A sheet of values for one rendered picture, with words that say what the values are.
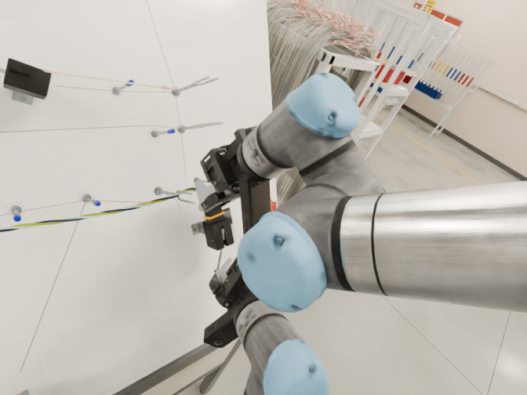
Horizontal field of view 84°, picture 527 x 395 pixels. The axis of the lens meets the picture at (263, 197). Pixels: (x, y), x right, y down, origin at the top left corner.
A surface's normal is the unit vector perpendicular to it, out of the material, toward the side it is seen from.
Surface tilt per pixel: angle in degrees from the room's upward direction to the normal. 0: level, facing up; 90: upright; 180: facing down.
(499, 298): 108
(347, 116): 29
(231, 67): 54
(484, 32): 90
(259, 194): 62
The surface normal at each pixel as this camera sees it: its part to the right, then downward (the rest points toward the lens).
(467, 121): -0.70, 0.22
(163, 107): 0.66, 0.11
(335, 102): 0.54, -0.31
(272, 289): -0.55, 0.36
